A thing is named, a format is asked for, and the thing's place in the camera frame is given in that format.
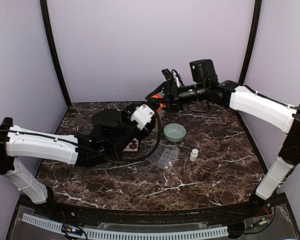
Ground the small circuit board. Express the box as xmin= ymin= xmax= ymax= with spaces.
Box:
xmin=61 ymin=224 xmax=83 ymax=236

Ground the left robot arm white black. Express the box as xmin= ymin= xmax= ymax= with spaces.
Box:
xmin=0 ymin=98 xmax=161 ymax=218

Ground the left black frame post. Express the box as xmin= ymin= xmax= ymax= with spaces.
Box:
xmin=39 ymin=0 xmax=72 ymax=108

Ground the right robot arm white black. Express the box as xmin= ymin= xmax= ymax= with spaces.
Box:
xmin=146 ymin=59 xmax=300 ymax=217

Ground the white slotted cable duct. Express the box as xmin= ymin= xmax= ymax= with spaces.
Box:
xmin=21 ymin=213 xmax=229 ymax=240

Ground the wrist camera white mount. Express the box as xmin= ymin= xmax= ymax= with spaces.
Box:
xmin=130 ymin=104 xmax=155 ymax=131
xmin=161 ymin=68 xmax=185 ymax=88

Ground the square floral ceramic tray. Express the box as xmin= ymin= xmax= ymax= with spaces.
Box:
xmin=123 ymin=140 xmax=139 ymax=152

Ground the black frame post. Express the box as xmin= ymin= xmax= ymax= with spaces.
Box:
xmin=39 ymin=0 xmax=72 ymax=108
xmin=238 ymin=0 xmax=263 ymax=85

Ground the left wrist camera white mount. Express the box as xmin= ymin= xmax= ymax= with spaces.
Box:
xmin=130 ymin=104 xmax=155 ymax=131

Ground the black front table rail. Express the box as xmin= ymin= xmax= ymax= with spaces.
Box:
xmin=45 ymin=202 xmax=251 ymax=225

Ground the celadon bowl on table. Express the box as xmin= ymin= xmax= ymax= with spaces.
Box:
xmin=163 ymin=123 xmax=187 ymax=143

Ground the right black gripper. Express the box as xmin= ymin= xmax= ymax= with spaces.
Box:
xmin=147 ymin=80 xmax=208 ymax=113

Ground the small white pill bottle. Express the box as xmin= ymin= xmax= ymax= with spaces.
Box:
xmin=189 ymin=148 xmax=199 ymax=162

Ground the right black frame post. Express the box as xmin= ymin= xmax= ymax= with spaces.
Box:
xmin=238 ymin=0 xmax=263 ymax=85

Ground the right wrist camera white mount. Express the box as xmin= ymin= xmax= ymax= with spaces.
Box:
xmin=161 ymin=68 xmax=185 ymax=88

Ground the orange bottle grey cap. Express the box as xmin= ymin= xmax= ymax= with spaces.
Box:
xmin=152 ymin=93 xmax=164 ymax=113

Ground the clear plastic pill organizer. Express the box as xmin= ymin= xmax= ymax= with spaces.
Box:
xmin=146 ymin=145 xmax=180 ymax=172

